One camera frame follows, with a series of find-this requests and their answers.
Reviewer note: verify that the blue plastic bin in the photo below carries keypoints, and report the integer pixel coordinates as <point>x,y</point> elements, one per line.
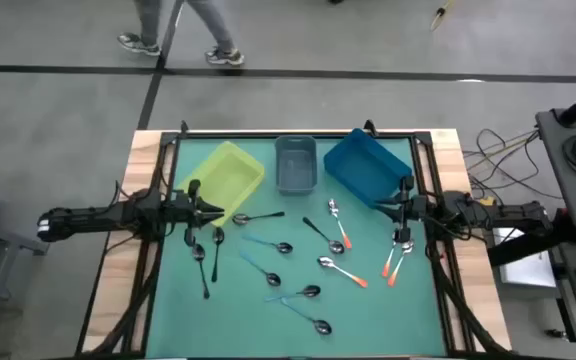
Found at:
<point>363,167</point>

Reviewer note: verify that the black floor plug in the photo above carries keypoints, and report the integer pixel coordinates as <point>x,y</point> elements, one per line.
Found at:
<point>555,333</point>

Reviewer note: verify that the white box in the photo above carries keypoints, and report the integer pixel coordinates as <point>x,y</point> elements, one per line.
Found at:
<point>528,270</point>

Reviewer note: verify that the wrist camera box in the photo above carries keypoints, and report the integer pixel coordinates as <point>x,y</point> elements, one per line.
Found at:
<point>178,211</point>
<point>419,206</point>

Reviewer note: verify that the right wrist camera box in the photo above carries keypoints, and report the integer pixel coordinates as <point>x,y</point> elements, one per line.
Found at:
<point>419,206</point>

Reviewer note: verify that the black stand beam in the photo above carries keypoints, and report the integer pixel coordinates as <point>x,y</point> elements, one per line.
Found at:
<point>523,244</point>

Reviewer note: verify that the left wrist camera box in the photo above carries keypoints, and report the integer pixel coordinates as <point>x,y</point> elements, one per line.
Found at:
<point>178,211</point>

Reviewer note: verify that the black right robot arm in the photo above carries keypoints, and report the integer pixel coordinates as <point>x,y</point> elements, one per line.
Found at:
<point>518,215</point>

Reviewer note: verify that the black metal table frame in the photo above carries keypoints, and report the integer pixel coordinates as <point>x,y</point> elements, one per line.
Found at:
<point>169,138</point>

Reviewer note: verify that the person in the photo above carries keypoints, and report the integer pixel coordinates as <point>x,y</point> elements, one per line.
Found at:
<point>148,20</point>

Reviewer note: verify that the grey metal table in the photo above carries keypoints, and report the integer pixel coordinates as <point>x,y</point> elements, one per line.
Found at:
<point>8,237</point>

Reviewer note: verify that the yellow translucent plastic bin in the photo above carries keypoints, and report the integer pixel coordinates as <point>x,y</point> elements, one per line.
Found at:
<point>228,175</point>

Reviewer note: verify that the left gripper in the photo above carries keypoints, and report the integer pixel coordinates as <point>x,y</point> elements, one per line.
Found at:
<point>194,189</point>

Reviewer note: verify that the grey plastic bin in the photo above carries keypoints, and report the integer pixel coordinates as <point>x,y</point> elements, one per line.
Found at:
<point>295,165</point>

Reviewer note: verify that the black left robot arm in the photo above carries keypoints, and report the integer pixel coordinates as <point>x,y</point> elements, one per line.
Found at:
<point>93,220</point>

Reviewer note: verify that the small yellow box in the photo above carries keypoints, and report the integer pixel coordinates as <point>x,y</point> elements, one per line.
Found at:
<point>488,201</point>

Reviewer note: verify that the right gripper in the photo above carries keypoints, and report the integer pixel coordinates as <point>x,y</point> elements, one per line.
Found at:
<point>407,184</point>

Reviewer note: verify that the grey side table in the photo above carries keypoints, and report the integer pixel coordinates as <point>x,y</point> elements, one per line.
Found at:
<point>550,150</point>

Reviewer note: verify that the teal table mat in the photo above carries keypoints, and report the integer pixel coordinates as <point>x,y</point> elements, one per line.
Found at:
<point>378,320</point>

